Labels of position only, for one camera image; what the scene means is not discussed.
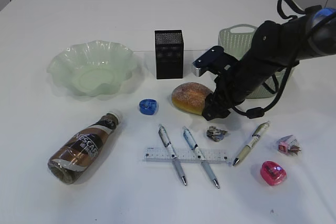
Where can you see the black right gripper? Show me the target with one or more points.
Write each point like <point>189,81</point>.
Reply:
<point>272,50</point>

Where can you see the sugared bread roll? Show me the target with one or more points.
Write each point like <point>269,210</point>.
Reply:
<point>190,97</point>

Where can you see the pink paper ball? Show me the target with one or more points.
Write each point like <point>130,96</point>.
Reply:
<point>289,145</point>

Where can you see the grey paper ball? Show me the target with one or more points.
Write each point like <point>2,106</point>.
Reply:
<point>215,134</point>

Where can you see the Nescafe coffee bottle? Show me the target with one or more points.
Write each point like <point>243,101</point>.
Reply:
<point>83,148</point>

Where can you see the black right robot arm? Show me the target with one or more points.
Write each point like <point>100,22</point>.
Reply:
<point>316,36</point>

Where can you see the green plastic woven basket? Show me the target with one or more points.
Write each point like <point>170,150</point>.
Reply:
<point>236,41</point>

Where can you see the cream pen right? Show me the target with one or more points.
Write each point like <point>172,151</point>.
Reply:
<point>255,137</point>

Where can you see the black mesh pen holder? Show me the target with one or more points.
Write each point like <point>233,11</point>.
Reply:
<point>169,54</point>

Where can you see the blue grey pen middle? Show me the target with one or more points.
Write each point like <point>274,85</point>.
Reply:
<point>200,156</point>

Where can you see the pink pencil sharpener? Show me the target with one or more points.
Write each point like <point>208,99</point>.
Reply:
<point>272,173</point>

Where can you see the blue pencil sharpener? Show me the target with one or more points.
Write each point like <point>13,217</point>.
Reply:
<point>148,106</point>

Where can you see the grey pen left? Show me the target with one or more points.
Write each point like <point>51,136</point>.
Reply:
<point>172,154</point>

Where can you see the green wavy glass plate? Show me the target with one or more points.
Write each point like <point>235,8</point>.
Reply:
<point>94,68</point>

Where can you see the clear plastic ruler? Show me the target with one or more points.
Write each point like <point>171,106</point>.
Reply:
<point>160,154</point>

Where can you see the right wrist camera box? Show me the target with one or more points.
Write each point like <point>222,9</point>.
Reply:
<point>215,60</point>

